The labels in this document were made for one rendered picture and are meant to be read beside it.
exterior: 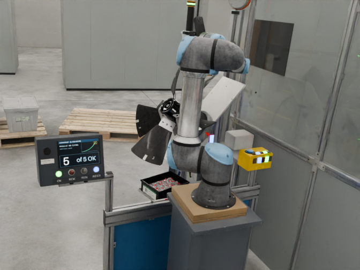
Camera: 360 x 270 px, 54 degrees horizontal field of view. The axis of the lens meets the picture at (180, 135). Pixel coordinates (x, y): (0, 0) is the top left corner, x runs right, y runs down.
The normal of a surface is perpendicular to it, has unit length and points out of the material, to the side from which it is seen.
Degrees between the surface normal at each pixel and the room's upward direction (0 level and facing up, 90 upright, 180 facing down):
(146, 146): 51
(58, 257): 0
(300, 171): 90
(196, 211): 1
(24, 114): 96
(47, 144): 75
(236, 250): 90
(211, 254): 90
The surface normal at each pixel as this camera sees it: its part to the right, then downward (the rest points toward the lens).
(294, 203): -0.90, 0.08
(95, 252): 0.08, -0.94
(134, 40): 0.33, 0.34
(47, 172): 0.44, 0.08
